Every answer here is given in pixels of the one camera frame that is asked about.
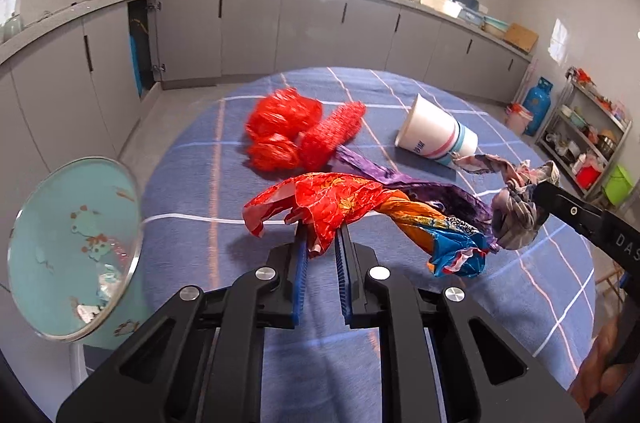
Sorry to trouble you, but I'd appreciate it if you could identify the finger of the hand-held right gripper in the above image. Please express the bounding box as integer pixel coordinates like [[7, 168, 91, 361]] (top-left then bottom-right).
[[532, 180, 606, 236]]

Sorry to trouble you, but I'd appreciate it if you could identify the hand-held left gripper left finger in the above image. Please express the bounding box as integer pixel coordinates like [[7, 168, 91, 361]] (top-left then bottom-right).
[[56, 222, 308, 423]]

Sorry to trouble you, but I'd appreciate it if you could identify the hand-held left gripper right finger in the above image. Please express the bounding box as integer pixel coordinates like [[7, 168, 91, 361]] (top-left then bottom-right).
[[335, 224, 586, 423]]

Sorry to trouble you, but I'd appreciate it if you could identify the plaid cloth scrap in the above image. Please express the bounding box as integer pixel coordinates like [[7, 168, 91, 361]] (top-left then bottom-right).
[[451, 153, 561, 252]]

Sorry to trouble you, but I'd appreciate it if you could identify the red floral plastic bag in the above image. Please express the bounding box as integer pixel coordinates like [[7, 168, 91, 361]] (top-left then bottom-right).
[[242, 172, 490, 279]]

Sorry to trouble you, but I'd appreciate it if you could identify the red foam fruit net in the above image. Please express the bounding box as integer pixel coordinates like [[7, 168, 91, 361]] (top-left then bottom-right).
[[299, 100, 367, 172]]

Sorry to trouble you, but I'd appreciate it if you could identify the white paper cup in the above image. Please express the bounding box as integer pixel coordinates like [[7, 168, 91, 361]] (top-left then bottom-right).
[[395, 93, 479, 166]]

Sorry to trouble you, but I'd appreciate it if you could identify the teal cartoon print bin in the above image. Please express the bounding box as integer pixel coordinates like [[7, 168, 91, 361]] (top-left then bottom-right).
[[7, 157, 153, 350]]

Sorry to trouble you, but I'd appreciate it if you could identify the person's right hand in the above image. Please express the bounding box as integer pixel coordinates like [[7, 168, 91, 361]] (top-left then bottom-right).
[[570, 318, 633, 411]]

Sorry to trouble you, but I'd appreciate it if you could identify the red plastic basin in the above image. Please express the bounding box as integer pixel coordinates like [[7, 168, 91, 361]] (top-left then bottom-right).
[[575, 163, 603, 190]]

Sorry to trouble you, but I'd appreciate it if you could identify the green plastic bucket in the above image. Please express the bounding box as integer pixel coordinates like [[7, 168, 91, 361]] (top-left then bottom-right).
[[602, 164, 635, 206]]

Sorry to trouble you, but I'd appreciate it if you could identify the pink plastic bucket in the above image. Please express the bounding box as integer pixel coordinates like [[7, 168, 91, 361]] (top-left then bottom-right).
[[505, 103, 533, 135]]

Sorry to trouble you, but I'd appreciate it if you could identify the blue gas cylinder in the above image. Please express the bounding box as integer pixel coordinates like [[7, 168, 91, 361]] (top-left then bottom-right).
[[522, 77, 555, 136]]

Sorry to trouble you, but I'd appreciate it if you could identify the metal storage shelf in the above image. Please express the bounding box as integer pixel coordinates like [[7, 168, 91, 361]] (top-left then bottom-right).
[[535, 66, 633, 209]]

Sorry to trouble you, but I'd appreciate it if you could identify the blue plaid tablecloth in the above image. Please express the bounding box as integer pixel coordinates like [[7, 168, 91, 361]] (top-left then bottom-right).
[[82, 67, 598, 423]]

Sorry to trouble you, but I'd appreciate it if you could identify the stack of teal bowls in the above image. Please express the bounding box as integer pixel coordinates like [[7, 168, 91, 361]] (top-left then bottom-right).
[[481, 16, 511, 39]]

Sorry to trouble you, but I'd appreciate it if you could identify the light blue storage box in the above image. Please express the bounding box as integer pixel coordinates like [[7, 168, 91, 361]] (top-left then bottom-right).
[[445, 0, 483, 26]]

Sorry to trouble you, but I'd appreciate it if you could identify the cream plastic tray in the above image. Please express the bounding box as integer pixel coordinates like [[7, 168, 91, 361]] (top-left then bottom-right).
[[419, 0, 461, 18]]

